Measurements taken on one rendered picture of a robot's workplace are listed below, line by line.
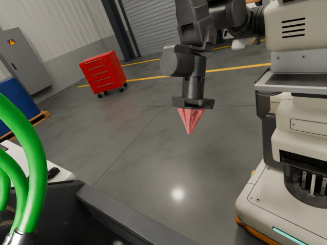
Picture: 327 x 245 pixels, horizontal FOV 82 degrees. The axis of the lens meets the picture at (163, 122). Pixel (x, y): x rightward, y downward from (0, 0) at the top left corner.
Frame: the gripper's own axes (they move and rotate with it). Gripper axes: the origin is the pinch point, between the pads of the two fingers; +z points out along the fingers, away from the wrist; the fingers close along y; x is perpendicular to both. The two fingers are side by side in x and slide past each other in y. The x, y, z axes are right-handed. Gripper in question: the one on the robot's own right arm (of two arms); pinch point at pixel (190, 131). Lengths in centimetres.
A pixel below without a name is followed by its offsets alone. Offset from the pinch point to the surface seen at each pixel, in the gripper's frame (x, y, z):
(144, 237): -21.4, 7.8, 16.2
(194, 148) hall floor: 113, -81, 54
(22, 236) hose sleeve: -39.6, 14.5, -0.3
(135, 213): -19.6, 2.1, 15.2
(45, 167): -37.4, 13.6, -5.5
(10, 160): -39.3, 5.7, -3.8
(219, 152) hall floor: 117, -55, 52
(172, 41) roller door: 446, -453, -145
